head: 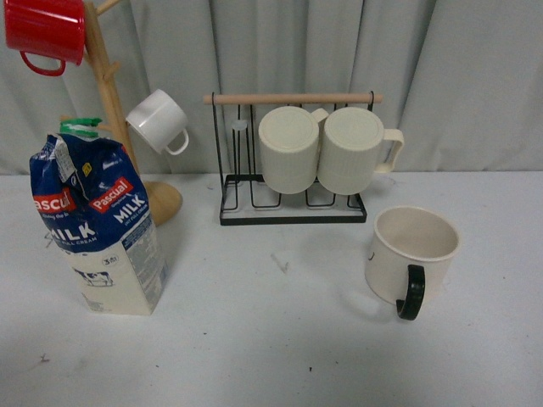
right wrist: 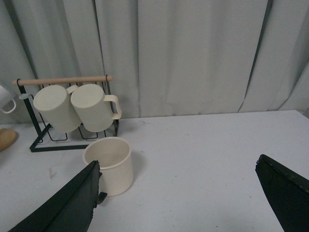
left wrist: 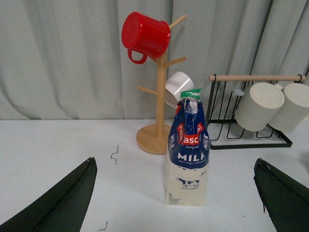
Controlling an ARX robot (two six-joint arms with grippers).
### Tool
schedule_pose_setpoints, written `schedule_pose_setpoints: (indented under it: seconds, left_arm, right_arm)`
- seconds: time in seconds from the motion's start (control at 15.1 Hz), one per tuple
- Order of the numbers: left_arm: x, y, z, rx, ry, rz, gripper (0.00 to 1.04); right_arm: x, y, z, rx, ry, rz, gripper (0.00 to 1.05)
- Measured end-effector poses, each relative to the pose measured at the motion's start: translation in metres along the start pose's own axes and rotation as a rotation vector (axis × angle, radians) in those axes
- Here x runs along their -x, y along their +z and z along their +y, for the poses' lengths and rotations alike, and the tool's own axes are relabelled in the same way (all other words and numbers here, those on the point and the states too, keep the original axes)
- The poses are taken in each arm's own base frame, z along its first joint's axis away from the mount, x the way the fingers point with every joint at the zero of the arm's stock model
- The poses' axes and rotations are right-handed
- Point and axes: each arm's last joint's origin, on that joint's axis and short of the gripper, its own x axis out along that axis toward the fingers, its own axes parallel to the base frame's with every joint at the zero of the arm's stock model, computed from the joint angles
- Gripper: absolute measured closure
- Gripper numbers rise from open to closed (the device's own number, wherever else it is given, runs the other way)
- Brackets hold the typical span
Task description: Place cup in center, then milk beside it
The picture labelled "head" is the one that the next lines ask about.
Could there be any cream mug with black handle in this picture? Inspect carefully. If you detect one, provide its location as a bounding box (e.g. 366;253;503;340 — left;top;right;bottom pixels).
365;206;461;321

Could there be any blue white milk carton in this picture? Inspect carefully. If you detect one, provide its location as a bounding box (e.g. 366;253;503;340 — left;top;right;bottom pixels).
30;118;168;315

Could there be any cream ribbed cup left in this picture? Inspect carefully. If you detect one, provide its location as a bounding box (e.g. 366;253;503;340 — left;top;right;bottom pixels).
259;106;328;194

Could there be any cream ribbed cup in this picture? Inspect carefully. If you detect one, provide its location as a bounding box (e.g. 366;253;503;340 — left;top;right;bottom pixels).
259;106;328;194
317;107;405;195

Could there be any cream ribbed cup right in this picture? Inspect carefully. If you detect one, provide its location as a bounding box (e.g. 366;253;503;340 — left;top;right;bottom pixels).
317;107;405;195

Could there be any white mug on tree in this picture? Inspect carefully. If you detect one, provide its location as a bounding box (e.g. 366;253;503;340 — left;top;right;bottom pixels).
126;89;189;155

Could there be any red enamel mug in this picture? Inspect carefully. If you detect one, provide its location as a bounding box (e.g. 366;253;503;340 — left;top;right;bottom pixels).
3;0;86;77

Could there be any black wire cup rack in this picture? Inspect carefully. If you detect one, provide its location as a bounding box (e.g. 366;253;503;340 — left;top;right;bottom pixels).
203;91;383;226

